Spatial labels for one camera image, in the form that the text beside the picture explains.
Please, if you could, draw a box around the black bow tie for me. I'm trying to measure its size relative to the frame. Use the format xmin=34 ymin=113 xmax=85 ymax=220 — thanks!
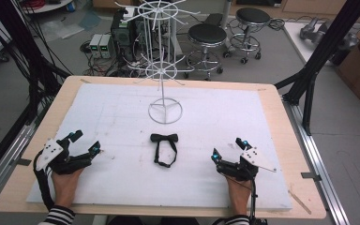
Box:
xmin=150 ymin=133 xmax=179 ymax=169

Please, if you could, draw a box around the wooden stick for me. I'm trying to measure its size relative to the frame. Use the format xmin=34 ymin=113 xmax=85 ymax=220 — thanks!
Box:
xmin=287 ymin=189 xmax=312 ymax=216

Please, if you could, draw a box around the person's left hand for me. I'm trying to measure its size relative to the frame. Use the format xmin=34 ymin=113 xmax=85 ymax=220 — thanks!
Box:
xmin=51 ymin=168 xmax=85 ymax=209

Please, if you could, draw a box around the black computer tower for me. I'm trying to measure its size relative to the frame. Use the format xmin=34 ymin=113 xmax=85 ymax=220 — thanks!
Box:
xmin=110 ymin=8 xmax=138 ymax=61

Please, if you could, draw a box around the person's left striped sleeve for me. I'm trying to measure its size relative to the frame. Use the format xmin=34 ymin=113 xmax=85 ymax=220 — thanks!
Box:
xmin=37 ymin=204 xmax=76 ymax=225

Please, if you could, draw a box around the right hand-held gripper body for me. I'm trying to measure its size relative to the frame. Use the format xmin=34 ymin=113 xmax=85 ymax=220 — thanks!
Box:
xmin=216 ymin=146 xmax=278 ymax=182

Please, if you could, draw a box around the person's striped sleeve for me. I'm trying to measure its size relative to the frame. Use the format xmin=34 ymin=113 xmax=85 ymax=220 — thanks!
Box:
xmin=37 ymin=204 xmax=76 ymax=225
xmin=224 ymin=215 xmax=251 ymax=225

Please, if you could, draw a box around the black metal frame stand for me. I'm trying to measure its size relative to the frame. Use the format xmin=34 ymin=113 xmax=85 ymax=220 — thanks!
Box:
xmin=274 ymin=0 xmax=360 ymax=136
xmin=0 ymin=0 xmax=71 ymax=186

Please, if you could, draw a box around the aluminium rail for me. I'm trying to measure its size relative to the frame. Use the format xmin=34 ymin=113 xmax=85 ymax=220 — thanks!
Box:
xmin=281 ymin=97 xmax=351 ymax=225
xmin=0 ymin=123 xmax=38 ymax=212

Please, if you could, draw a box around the person's right hand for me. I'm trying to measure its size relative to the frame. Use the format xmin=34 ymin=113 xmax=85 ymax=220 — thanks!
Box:
xmin=225 ymin=174 xmax=253 ymax=218

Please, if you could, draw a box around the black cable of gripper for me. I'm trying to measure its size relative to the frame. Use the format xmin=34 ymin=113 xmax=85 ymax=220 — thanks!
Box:
xmin=32 ymin=149 xmax=56 ymax=212
xmin=223 ymin=174 xmax=268 ymax=225

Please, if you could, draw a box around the white wire display rack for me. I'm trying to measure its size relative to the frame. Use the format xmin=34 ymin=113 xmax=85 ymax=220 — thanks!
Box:
xmin=114 ymin=0 xmax=202 ymax=126

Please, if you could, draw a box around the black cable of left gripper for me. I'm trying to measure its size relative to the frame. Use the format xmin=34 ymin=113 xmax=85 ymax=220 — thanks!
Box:
xmin=32 ymin=149 xmax=56 ymax=212

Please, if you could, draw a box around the grey power supply unit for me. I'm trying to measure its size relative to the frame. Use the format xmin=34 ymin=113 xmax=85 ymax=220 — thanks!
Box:
xmin=98 ymin=34 xmax=113 ymax=59
xmin=88 ymin=33 xmax=103 ymax=59

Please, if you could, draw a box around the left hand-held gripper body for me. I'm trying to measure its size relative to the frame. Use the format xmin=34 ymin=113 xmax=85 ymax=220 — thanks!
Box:
xmin=35 ymin=138 xmax=93 ymax=175

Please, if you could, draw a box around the white foam mat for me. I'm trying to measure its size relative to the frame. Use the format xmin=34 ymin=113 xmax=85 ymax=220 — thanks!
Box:
xmin=25 ymin=82 xmax=293 ymax=211

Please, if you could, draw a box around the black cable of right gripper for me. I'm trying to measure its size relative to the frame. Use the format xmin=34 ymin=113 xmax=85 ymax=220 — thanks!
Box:
xmin=223 ymin=174 xmax=268 ymax=225

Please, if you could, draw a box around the black round stool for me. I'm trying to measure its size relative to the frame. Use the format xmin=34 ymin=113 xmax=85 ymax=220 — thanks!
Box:
xmin=223 ymin=7 xmax=272 ymax=65
xmin=183 ymin=22 xmax=228 ymax=82

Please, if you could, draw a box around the person's right striped sleeve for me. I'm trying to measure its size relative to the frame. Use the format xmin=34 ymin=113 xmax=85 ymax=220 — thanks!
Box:
xmin=224 ymin=215 xmax=251 ymax=225

